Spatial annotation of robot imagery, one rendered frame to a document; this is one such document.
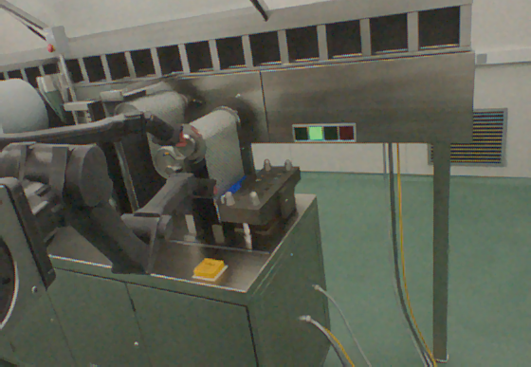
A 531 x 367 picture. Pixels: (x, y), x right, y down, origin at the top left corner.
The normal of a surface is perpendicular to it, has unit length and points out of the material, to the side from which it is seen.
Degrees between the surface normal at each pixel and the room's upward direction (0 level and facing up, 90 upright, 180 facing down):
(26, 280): 90
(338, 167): 90
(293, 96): 90
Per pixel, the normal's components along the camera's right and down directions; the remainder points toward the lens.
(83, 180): 1.00, 0.04
